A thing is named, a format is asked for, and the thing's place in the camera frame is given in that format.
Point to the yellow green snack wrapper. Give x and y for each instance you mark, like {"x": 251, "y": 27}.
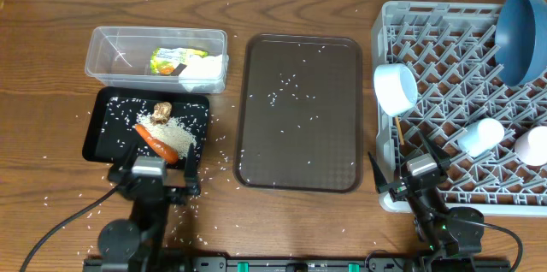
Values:
{"x": 164, "y": 61}

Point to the wooden chopstick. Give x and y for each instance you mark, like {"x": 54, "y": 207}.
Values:
{"x": 399, "y": 130}

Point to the orange carrot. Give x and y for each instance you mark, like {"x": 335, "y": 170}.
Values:
{"x": 169, "y": 154}

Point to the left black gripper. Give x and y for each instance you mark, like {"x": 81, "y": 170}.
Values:
{"x": 152, "y": 191}

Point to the white napkin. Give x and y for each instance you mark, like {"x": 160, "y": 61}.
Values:
{"x": 203, "y": 75}

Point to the dark blue plate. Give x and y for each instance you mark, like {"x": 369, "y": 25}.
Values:
{"x": 521, "y": 36}

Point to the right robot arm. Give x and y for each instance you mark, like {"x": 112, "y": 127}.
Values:
{"x": 453, "y": 234}

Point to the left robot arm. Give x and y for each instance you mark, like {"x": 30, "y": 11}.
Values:
{"x": 135, "y": 243}

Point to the brown serving tray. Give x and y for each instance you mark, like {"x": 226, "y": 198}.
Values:
{"x": 300, "y": 118}

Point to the white pink cup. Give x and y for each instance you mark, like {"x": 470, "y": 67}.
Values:
{"x": 530, "y": 147}

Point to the light blue cup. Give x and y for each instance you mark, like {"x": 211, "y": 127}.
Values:
{"x": 481, "y": 136}

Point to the brown food scrap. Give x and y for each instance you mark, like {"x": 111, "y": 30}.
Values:
{"x": 161, "y": 113}

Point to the black plastic tray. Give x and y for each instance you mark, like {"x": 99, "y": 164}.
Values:
{"x": 117, "y": 110}

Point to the grey dishwasher rack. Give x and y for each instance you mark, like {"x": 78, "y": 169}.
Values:
{"x": 450, "y": 49}

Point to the pile of white rice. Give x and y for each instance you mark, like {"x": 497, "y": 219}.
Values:
{"x": 174, "y": 133}

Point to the clear plastic bin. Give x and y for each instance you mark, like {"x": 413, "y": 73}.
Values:
{"x": 120, "y": 56}

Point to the light blue rice bowl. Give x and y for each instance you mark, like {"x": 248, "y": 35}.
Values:
{"x": 395, "y": 88}

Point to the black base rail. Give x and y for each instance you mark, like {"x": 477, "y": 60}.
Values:
{"x": 376, "y": 264}

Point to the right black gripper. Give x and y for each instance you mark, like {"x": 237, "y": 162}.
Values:
{"x": 412, "y": 186}

